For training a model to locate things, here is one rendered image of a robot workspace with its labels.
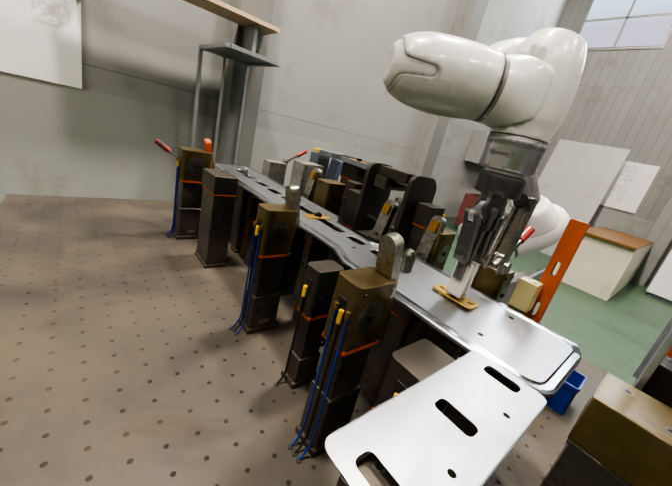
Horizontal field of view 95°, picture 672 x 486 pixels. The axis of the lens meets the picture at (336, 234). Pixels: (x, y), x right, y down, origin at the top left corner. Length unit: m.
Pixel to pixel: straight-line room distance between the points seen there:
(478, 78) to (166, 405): 0.77
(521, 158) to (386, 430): 0.43
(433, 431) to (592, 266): 5.25
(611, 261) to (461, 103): 5.06
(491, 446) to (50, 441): 0.63
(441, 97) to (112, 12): 3.14
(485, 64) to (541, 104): 0.10
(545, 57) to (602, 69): 7.97
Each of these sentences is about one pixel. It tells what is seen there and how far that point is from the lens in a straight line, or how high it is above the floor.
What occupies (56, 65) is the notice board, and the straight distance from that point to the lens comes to 3.39.
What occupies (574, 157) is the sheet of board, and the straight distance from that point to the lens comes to 7.80.
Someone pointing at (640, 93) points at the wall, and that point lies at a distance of 8.28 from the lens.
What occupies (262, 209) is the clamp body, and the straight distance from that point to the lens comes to 0.75.
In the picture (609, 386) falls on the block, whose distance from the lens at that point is 0.48.
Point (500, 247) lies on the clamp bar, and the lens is 0.76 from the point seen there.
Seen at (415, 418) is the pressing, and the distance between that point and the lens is 0.37.
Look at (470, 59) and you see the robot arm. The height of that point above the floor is 1.39.
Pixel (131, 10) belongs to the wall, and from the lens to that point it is 3.48.
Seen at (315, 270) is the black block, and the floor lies 0.99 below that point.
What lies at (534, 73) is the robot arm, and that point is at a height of 1.39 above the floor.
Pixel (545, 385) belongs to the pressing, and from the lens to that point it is 0.54.
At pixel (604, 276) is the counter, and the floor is 0.30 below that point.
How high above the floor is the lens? 1.25
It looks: 18 degrees down
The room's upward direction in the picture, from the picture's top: 14 degrees clockwise
